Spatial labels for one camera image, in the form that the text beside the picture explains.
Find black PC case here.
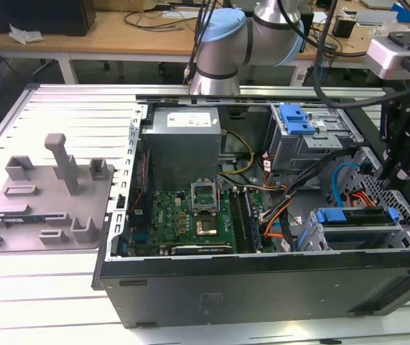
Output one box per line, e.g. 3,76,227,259
91,86,410,330

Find orange disk power wire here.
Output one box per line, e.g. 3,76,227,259
346,189,378,208

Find black graphics card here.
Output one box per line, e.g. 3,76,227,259
170,241,235,255

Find wooden desk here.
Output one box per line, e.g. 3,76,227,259
0,0,410,87

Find grey parts rack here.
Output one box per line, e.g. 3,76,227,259
0,132,116,254

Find CPU socket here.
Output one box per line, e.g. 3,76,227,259
192,213,220,239

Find metal socket cover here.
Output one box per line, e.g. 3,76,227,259
189,178,223,216

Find clear plastic bag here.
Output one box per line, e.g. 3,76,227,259
370,19,404,37

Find small black cube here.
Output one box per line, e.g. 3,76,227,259
332,16,358,39

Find black hanging cable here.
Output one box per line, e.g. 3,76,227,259
182,0,213,84

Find grey power supply unit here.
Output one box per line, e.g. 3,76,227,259
141,106,223,191

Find black camera cable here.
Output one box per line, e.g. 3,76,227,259
312,0,410,111

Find yellow power wires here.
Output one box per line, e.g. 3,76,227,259
222,129,256,178

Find grey optical drive cage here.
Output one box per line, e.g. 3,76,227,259
267,102,363,175

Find orange black wire bundle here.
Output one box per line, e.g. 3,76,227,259
260,193,299,240

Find blue data wire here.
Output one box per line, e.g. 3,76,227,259
331,160,373,210

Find green motherboard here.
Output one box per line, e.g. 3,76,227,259
129,186,266,256

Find large black box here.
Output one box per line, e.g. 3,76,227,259
0,0,97,37

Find crumpled white plastic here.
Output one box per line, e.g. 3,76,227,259
9,23,44,46

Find blue plastic drive latch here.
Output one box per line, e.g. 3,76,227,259
278,103,317,136

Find flat grey device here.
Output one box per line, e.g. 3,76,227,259
355,9,399,26

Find blue cardboard box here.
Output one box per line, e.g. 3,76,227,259
391,2,410,23

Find hard disk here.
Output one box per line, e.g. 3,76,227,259
295,205,399,252

